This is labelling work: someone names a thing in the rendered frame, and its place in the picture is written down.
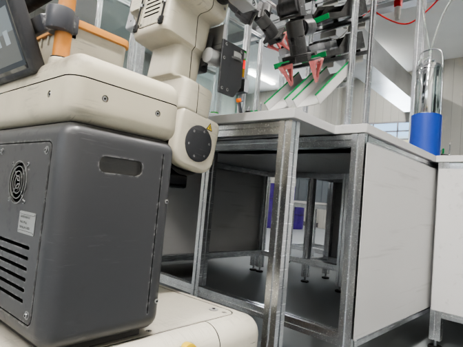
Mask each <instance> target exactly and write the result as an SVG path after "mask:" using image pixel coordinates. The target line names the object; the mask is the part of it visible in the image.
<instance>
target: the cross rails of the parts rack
mask: <svg viewBox="0 0 463 347"><path fill-rule="evenodd" d="M326 1H330V0H317V1H315V5H318V4H320V3H324V2H326ZM369 17H370V16H369ZM369 17H365V18H361V19H358V23H362V22H365V21H369ZM349 25H351V18H350V19H346V20H343V21H338V22H335V23H330V24H328V25H323V26H320V27H317V28H316V31H315V32H314V33H313V35H315V34H319V33H322V32H327V31H330V30H335V29H338V28H343V27H347V26H349ZM365 54H367V50H364V51H360V52H356V56H361V55H365ZM346 59H349V54H344V55H340V56H336V57H334V58H331V57H330V58H327V59H324V61H323V63H322V64H325V63H332V62H336V61H342V60H346ZM304 67H310V64H309V63H305V64H300V65H293V70H296V69H300V68H304Z"/></svg>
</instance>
